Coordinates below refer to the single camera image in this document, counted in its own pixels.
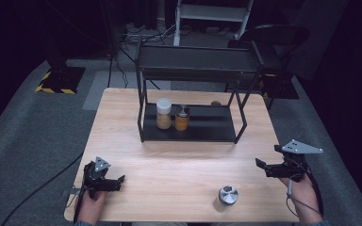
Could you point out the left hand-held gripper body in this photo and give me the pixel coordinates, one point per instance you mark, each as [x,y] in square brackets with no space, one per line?
[95,180]

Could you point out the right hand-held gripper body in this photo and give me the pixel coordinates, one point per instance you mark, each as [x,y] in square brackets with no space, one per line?
[292,166]

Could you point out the black metal two-tier rack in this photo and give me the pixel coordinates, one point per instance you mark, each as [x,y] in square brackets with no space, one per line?
[207,125]

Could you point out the glass jar of tan powder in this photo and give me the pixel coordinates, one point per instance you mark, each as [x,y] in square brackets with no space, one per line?
[163,117]

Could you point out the person's left hand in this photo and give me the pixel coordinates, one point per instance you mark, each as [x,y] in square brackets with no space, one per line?
[91,207]

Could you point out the person's right hand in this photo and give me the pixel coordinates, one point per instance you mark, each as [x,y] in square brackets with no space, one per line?
[304,196]

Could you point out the glass jar of orange powder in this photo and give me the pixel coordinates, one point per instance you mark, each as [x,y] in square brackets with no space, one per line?
[182,121]

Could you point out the yellow-black striped stand base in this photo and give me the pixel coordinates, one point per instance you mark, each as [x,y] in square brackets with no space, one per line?
[61,80]

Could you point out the black chair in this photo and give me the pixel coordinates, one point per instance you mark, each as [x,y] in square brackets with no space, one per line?
[273,34]

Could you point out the white step stool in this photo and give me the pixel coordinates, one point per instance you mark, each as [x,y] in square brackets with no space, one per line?
[213,12]

